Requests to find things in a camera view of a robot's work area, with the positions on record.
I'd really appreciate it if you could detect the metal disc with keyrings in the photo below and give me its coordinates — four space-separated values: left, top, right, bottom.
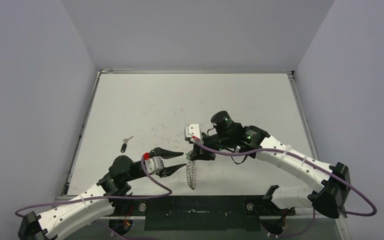
186 151 197 191

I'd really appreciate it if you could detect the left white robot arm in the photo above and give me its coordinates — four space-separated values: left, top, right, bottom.
15 147 185 240

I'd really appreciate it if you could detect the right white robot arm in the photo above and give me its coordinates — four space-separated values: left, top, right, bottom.
184 110 351 219

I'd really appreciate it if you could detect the key with black head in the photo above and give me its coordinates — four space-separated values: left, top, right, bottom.
120 136 133 154

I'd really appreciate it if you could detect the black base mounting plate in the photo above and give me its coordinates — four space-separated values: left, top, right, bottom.
109 195 296 232

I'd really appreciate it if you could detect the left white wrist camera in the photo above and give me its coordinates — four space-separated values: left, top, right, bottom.
143 152 165 175

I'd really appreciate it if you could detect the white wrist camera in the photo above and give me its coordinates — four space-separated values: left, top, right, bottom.
184 124 202 142
143 152 165 175

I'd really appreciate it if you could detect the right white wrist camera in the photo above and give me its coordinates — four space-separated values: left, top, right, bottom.
184 124 202 142

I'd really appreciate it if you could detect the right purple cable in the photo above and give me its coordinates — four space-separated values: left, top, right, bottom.
191 137 378 218

